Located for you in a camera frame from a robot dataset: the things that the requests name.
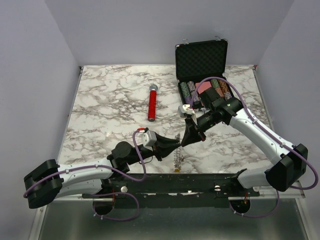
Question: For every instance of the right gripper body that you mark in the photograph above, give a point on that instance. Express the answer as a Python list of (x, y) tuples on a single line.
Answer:
[(206, 120)]

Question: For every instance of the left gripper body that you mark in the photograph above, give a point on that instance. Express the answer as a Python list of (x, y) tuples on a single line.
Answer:
[(145, 152)]

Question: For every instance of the round metal keyring disc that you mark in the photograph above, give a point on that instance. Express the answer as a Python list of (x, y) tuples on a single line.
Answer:
[(177, 160)]

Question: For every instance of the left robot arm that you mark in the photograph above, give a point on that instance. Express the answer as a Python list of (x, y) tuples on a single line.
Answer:
[(51, 180)]

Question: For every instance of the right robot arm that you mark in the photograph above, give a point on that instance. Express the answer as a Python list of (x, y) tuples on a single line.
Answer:
[(286, 165)]

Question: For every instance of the pink playing card deck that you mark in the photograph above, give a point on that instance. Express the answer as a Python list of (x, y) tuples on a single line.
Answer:
[(202, 87)]

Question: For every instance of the brown poker chip stack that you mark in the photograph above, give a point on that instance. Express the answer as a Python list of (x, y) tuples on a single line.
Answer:
[(225, 89)]

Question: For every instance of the red glitter microphone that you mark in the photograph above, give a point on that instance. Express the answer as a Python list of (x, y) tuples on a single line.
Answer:
[(152, 102)]

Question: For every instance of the black poker chip case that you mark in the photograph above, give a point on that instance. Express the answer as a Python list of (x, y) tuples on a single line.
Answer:
[(195, 61)]

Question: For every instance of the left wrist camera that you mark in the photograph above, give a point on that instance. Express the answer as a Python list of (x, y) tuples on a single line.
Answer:
[(149, 138)]

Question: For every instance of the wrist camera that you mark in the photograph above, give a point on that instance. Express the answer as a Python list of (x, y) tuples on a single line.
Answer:
[(149, 138), (185, 111)]

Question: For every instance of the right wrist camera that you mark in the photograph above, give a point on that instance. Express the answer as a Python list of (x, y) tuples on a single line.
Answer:
[(185, 111)]

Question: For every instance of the black front mounting rail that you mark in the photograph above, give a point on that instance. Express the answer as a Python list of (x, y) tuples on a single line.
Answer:
[(177, 190)]

